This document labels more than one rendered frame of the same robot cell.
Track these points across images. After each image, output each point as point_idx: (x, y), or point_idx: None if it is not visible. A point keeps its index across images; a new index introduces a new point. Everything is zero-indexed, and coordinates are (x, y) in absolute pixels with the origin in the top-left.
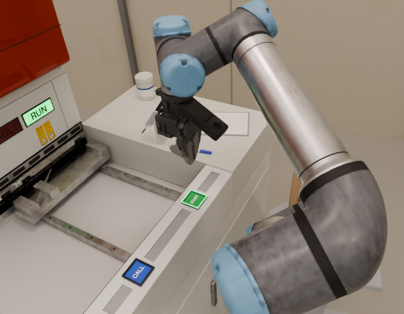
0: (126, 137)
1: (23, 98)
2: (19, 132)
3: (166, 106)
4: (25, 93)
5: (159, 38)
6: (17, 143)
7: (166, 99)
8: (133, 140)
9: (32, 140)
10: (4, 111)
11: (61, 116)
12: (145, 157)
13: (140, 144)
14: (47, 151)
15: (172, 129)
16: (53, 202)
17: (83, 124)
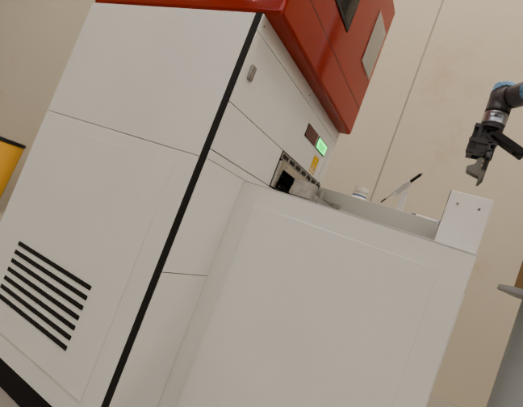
0: (366, 200)
1: (324, 128)
2: (312, 145)
3: (480, 134)
4: (326, 127)
5: (504, 86)
6: (308, 150)
7: (489, 124)
8: (373, 203)
9: (310, 160)
10: (319, 123)
11: (320, 166)
12: (378, 220)
13: (380, 206)
14: (307, 178)
15: (481, 148)
16: (318, 200)
17: (322, 187)
